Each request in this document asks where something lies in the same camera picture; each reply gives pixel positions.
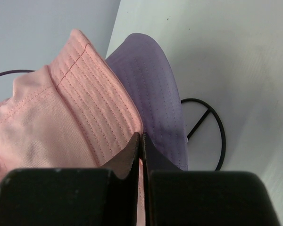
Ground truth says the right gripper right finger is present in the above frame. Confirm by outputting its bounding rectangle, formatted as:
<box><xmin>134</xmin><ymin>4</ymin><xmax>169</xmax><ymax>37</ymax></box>
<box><xmin>141</xmin><ymin>133</ymin><xmax>280</xmax><ymax>226</ymax></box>

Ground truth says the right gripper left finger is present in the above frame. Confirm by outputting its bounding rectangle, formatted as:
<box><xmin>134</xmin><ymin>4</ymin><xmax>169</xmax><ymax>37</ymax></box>
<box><xmin>0</xmin><ymin>133</ymin><xmax>140</xmax><ymax>226</ymax></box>

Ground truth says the pink bucket hat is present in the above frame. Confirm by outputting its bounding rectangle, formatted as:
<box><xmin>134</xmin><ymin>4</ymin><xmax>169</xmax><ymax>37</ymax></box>
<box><xmin>0</xmin><ymin>28</ymin><xmax>146</xmax><ymax>226</ymax></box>

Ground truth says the purple bucket hat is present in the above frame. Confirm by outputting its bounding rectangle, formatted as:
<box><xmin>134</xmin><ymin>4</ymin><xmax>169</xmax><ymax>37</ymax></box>
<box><xmin>106</xmin><ymin>33</ymin><xmax>188</xmax><ymax>170</ymax></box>

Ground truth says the black wire hat stand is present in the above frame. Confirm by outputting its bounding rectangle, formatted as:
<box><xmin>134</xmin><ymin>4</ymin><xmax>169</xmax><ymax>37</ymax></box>
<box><xmin>181</xmin><ymin>98</ymin><xmax>226</xmax><ymax>171</ymax></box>

